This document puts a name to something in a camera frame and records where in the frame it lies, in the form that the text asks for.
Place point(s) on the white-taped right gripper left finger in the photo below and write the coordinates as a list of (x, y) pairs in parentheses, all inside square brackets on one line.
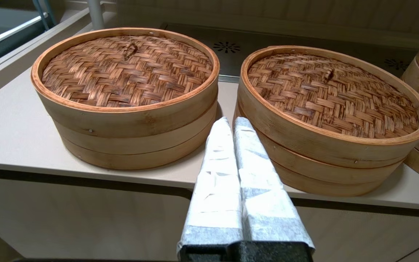
[(216, 189)]

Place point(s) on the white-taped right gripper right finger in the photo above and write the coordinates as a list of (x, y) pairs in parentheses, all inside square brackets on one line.
[(264, 196)]

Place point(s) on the woven bamboo steamer lid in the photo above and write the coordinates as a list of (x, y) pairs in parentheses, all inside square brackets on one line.
[(326, 94), (122, 72)]

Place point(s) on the bamboo steamer basket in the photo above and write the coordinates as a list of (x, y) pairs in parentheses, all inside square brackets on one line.
[(315, 178), (129, 153)]

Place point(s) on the black perforated steam panel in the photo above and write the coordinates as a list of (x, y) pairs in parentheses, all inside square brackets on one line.
[(267, 47)]

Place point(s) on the white support pole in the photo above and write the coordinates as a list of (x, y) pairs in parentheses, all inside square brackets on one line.
[(95, 14)]

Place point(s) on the teal metal rack frame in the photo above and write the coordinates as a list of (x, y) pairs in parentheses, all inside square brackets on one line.
[(41, 12)]

